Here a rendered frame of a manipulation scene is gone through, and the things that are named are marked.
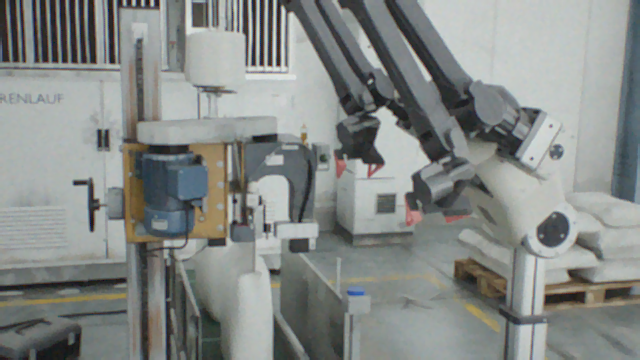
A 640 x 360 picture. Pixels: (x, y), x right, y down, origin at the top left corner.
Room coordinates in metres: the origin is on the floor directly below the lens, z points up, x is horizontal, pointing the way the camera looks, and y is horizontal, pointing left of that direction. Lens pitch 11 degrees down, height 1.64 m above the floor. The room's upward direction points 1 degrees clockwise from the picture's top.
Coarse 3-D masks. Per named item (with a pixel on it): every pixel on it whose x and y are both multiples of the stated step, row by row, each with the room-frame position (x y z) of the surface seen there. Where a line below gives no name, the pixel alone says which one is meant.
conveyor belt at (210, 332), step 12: (192, 276) 3.96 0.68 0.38; (192, 288) 3.75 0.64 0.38; (204, 312) 3.40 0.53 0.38; (204, 324) 3.24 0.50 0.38; (216, 324) 3.24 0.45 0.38; (204, 336) 3.10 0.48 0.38; (216, 336) 3.10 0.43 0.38; (204, 348) 2.97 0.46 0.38; (216, 348) 2.97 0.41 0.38; (276, 348) 2.98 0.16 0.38
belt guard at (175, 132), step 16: (144, 128) 2.11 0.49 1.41; (160, 128) 2.09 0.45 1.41; (176, 128) 2.10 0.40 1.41; (192, 128) 2.13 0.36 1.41; (208, 128) 2.19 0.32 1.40; (224, 128) 2.24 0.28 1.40; (240, 128) 2.30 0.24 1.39; (256, 128) 2.37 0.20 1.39; (272, 128) 2.43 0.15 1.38; (160, 144) 2.09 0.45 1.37; (176, 144) 2.10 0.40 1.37
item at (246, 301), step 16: (224, 256) 2.92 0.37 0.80; (240, 256) 2.77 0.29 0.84; (256, 256) 2.85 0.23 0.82; (224, 272) 2.79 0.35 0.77; (240, 272) 2.64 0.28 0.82; (256, 272) 2.61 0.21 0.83; (224, 288) 2.76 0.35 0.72; (240, 288) 2.61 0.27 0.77; (256, 288) 2.62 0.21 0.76; (224, 304) 2.74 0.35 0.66; (240, 304) 2.60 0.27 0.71; (256, 304) 2.61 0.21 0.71; (224, 320) 2.73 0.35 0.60; (240, 320) 2.60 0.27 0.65; (256, 320) 2.61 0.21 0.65; (272, 320) 2.66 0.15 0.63; (224, 336) 2.73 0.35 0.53; (240, 336) 2.60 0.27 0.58; (256, 336) 2.61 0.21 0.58; (272, 336) 2.66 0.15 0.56; (224, 352) 2.80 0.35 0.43; (240, 352) 2.60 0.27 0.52; (256, 352) 2.61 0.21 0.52; (272, 352) 2.68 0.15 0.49
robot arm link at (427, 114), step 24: (336, 0) 1.56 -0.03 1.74; (360, 0) 1.49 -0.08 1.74; (360, 24) 1.52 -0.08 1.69; (384, 24) 1.50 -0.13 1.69; (384, 48) 1.49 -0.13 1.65; (408, 48) 1.50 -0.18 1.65; (408, 72) 1.48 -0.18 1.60; (408, 96) 1.48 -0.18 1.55; (432, 96) 1.49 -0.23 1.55; (432, 120) 1.46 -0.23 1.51; (432, 144) 1.48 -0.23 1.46
